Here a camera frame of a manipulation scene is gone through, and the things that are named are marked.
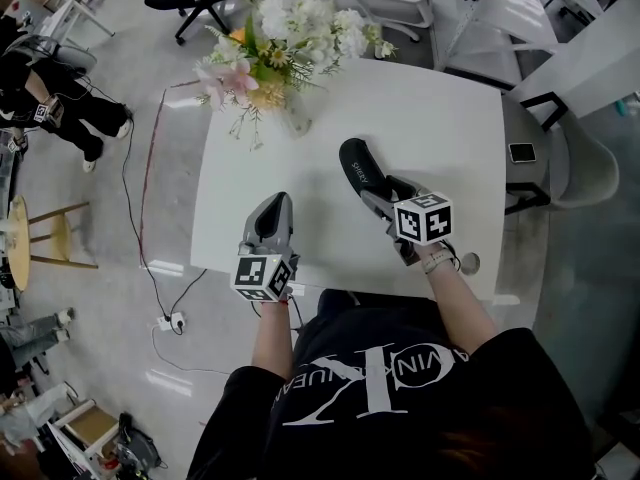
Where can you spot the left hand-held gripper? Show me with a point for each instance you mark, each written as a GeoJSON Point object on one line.
{"type": "Point", "coordinates": [255, 273]}

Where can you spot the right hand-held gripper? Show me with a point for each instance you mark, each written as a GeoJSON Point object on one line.
{"type": "Point", "coordinates": [425, 218]}

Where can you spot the person's left forearm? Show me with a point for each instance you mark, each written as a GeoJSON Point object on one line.
{"type": "Point", "coordinates": [272, 338]}

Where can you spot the person's right forearm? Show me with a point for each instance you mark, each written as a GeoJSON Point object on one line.
{"type": "Point", "coordinates": [460, 313]}

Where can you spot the white wristwatch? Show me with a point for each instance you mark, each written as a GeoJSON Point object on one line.
{"type": "Point", "coordinates": [436, 262]}

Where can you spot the white flower vase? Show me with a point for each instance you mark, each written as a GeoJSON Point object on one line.
{"type": "Point", "coordinates": [299, 115]}

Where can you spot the red floor tape strip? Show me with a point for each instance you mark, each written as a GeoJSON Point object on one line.
{"type": "Point", "coordinates": [150, 178]}

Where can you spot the white power strip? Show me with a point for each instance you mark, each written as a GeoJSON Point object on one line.
{"type": "Point", "coordinates": [172, 321]}

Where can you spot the smartphone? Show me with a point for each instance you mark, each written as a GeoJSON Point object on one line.
{"type": "Point", "coordinates": [522, 152]}

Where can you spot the white and pink flower bouquet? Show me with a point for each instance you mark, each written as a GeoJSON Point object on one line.
{"type": "Point", "coordinates": [285, 43]}

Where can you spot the grey shell chair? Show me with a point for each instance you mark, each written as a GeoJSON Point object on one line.
{"type": "Point", "coordinates": [585, 168]}

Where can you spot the black printed t-shirt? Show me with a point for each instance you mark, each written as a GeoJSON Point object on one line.
{"type": "Point", "coordinates": [400, 408]}

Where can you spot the round wooden side table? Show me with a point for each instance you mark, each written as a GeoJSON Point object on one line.
{"type": "Point", "coordinates": [20, 243]}

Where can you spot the black bag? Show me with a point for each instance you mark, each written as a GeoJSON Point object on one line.
{"type": "Point", "coordinates": [137, 448]}

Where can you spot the white cart with wooden panel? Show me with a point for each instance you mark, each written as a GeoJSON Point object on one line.
{"type": "Point", "coordinates": [87, 428]}

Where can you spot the black metal frame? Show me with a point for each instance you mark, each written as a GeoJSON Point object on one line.
{"type": "Point", "coordinates": [542, 110]}

